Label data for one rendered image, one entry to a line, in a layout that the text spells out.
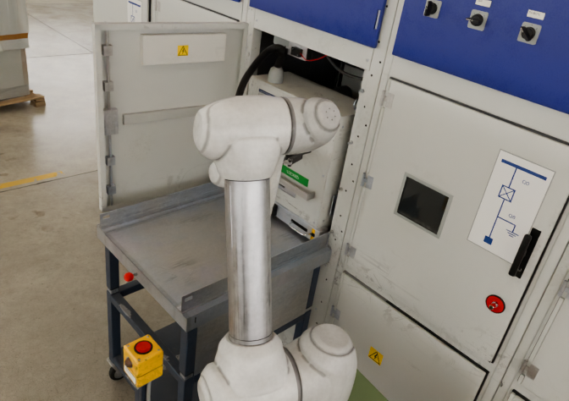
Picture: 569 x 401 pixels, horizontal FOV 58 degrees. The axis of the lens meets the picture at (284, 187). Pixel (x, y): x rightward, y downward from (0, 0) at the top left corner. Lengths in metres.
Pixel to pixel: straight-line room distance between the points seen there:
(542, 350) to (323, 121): 0.97
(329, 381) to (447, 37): 0.98
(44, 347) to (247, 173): 1.94
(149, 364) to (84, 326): 1.42
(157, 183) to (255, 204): 1.19
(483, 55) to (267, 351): 0.96
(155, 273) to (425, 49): 1.14
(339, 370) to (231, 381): 0.26
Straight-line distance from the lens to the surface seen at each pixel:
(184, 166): 2.27
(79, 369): 2.70
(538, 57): 1.46
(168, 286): 1.78
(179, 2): 2.54
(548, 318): 1.67
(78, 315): 2.96
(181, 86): 2.12
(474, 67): 1.53
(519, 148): 1.51
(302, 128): 1.11
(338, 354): 1.27
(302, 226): 2.05
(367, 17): 1.72
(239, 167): 1.07
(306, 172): 1.97
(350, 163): 1.86
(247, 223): 1.10
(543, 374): 1.74
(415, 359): 1.97
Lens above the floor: 1.99
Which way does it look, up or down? 28 degrees down
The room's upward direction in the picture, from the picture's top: 9 degrees clockwise
